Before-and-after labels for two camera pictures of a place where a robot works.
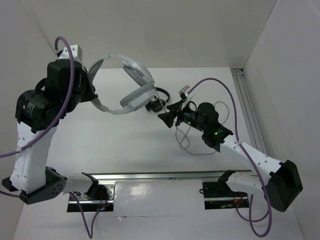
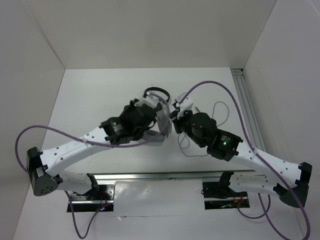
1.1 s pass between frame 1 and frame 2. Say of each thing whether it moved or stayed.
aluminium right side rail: stayed
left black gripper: moved
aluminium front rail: stayed
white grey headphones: moved
